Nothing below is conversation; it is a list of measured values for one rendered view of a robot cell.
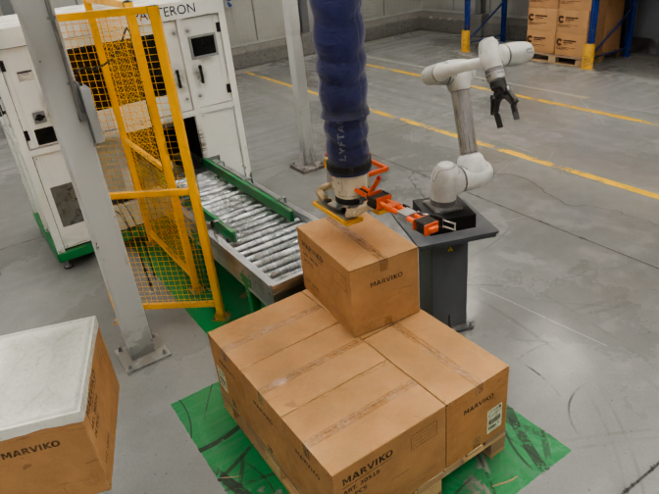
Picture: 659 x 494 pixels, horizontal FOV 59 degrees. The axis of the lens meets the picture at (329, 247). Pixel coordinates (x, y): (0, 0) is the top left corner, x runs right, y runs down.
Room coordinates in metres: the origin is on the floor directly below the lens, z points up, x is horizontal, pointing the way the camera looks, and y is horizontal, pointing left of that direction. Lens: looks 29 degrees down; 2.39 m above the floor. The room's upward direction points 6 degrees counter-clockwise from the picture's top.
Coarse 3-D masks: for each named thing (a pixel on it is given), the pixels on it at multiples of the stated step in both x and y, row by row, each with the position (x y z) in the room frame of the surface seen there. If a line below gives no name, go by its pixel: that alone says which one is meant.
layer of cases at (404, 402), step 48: (240, 336) 2.50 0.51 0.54; (288, 336) 2.46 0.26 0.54; (336, 336) 2.41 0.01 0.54; (384, 336) 2.37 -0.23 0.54; (432, 336) 2.33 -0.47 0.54; (240, 384) 2.26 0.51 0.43; (288, 384) 2.09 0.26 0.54; (336, 384) 2.06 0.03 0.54; (384, 384) 2.02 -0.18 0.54; (432, 384) 1.99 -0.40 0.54; (480, 384) 1.96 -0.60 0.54; (288, 432) 1.83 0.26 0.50; (336, 432) 1.77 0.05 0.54; (384, 432) 1.74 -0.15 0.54; (432, 432) 1.82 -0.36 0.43; (480, 432) 1.97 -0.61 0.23; (336, 480) 1.56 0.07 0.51; (384, 480) 1.68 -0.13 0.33
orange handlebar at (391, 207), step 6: (372, 162) 3.01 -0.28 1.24; (378, 162) 2.98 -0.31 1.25; (384, 168) 2.89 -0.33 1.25; (372, 174) 2.85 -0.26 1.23; (360, 192) 2.61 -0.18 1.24; (384, 204) 2.43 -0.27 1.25; (390, 204) 2.43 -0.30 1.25; (396, 204) 2.42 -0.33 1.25; (384, 210) 2.43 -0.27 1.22; (390, 210) 2.39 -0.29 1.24; (396, 210) 2.37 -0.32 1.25; (414, 216) 2.31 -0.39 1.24; (420, 216) 2.29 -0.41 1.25; (432, 228) 2.16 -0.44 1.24
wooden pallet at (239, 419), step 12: (228, 408) 2.50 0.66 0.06; (240, 420) 2.43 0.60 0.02; (252, 432) 2.33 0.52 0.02; (504, 432) 2.06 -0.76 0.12; (264, 444) 2.12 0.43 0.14; (492, 444) 2.01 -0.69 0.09; (264, 456) 2.16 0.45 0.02; (468, 456) 1.93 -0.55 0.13; (492, 456) 2.02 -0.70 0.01; (276, 468) 2.03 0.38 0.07; (456, 468) 1.89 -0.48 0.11; (288, 480) 1.99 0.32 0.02; (432, 480) 1.81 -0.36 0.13; (300, 492) 1.82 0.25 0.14; (420, 492) 1.77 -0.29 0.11; (432, 492) 1.81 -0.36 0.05
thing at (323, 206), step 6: (318, 204) 2.78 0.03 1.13; (324, 204) 2.77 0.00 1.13; (324, 210) 2.71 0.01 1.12; (330, 210) 2.69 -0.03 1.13; (336, 210) 2.68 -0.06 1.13; (342, 210) 2.63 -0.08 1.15; (330, 216) 2.66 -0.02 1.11; (336, 216) 2.62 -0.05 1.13; (342, 216) 2.60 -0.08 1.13; (342, 222) 2.56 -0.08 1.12; (348, 222) 2.54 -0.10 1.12; (354, 222) 2.55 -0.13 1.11
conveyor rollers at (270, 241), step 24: (216, 192) 4.57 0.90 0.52; (240, 192) 4.49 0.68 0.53; (216, 216) 4.08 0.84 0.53; (240, 216) 4.00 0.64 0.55; (264, 216) 3.99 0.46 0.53; (240, 240) 3.60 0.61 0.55; (264, 240) 3.58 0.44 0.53; (288, 240) 3.58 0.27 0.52; (264, 264) 3.27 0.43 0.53; (288, 264) 3.20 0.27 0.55
